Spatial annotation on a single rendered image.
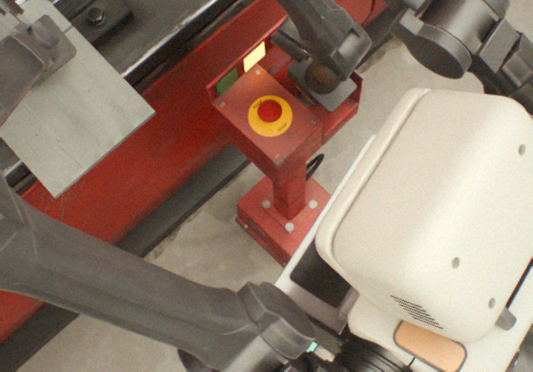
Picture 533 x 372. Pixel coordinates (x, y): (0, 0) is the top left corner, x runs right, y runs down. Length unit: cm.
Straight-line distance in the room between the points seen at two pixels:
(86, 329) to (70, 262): 155
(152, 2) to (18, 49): 52
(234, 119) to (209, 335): 70
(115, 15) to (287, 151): 35
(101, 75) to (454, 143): 61
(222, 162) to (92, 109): 99
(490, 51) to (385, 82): 136
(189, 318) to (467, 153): 28
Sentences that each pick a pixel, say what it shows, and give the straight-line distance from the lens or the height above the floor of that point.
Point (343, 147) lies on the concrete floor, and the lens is 228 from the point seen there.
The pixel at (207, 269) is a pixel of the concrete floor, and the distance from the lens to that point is 220.
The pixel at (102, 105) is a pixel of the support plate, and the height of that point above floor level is 100.
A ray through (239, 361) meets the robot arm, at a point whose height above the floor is 127.
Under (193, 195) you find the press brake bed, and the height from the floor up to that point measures 5.
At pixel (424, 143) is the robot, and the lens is 84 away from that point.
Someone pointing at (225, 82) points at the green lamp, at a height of 81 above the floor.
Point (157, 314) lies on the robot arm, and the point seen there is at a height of 140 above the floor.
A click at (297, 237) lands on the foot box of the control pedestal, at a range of 208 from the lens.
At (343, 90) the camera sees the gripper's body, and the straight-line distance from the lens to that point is 145.
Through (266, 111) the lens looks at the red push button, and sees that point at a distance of 143.
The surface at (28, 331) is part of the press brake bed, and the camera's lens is 220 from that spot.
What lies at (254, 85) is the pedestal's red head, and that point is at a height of 78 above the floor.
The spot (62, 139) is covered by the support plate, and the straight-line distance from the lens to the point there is 126.
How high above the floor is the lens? 214
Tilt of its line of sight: 71 degrees down
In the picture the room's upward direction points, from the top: 4 degrees counter-clockwise
